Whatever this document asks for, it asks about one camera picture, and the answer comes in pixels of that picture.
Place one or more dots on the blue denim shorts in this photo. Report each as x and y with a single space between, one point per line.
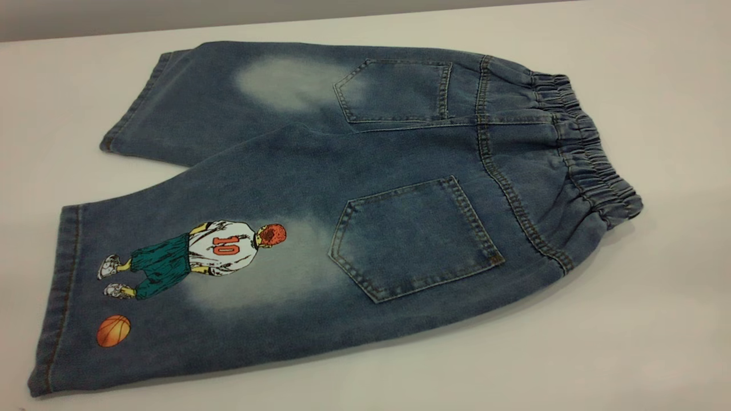
342 171

